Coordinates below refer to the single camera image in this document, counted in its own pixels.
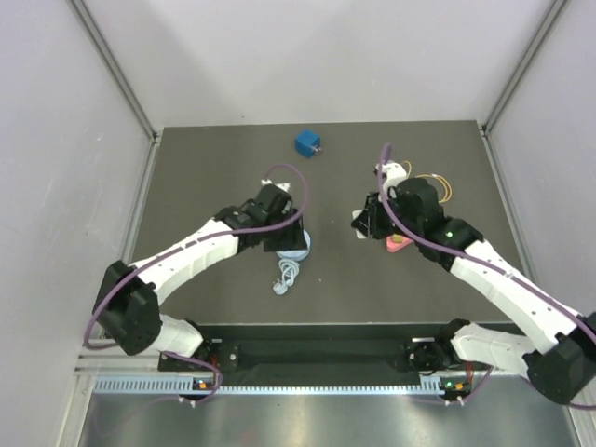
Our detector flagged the yellow USB cable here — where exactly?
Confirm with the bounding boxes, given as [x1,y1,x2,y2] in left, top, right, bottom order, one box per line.
[400,160,454,204]

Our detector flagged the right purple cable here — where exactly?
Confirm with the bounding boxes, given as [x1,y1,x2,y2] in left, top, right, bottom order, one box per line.
[375,142,596,412]

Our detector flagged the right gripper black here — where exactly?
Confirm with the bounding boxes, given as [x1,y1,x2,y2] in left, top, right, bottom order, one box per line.
[352,188,421,240]

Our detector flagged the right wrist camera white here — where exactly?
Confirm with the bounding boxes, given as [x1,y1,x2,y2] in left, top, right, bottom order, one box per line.
[374,160,408,190]

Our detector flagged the white plug adapter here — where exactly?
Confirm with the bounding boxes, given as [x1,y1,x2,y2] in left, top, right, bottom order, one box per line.
[350,210,370,239]

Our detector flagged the light blue round power strip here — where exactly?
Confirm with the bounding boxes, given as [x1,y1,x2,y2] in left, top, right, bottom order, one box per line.
[272,230,312,295]

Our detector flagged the pink triangular power strip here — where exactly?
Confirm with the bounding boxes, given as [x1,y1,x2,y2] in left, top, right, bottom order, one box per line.
[386,235,413,253]

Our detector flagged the slotted cable duct rail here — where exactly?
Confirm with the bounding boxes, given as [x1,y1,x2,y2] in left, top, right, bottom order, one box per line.
[93,375,471,397]

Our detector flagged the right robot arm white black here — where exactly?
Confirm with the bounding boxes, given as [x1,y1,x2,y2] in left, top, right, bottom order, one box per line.
[351,178,595,405]

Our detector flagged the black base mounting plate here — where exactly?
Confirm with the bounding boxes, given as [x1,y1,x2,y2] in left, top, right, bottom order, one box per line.
[157,323,494,386]

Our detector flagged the blue cube plug adapter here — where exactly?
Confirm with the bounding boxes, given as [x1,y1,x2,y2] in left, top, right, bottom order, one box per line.
[294,129,321,158]

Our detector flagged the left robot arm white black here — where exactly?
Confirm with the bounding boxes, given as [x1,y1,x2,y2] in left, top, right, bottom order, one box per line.
[93,181,307,370]

